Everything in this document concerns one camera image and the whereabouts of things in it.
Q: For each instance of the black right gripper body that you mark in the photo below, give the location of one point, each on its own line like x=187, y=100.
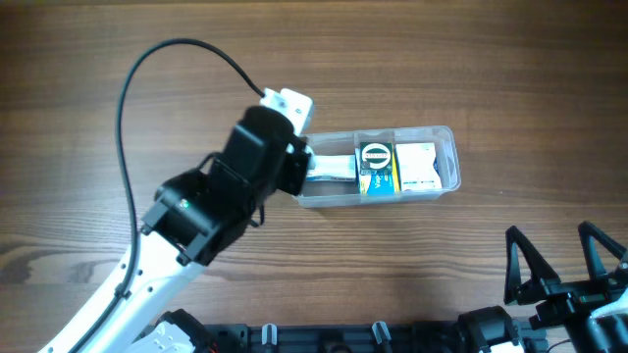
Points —
x=556, y=290

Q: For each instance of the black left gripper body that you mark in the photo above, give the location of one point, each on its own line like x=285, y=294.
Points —
x=298, y=172

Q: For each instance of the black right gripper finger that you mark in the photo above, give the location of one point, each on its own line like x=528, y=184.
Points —
x=589, y=236
x=542, y=275

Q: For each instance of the white green Panadol box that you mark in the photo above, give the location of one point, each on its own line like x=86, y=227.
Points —
x=332, y=168

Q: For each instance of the green Zam-Buk tin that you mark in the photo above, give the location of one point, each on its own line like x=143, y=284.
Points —
x=375, y=158

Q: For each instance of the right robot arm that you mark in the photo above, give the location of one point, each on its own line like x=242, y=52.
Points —
x=605, y=330

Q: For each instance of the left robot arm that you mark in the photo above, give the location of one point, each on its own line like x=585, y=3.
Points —
x=195, y=216

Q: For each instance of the clear plastic container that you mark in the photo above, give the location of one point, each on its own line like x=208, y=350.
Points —
x=326, y=194

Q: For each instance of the blue VapoDrops box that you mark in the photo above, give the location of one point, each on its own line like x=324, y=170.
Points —
x=380, y=182

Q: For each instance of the white medicine box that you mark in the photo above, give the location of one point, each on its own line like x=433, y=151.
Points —
x=417, y=166

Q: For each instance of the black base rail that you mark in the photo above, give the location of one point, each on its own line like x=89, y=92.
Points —
x=486, y=330

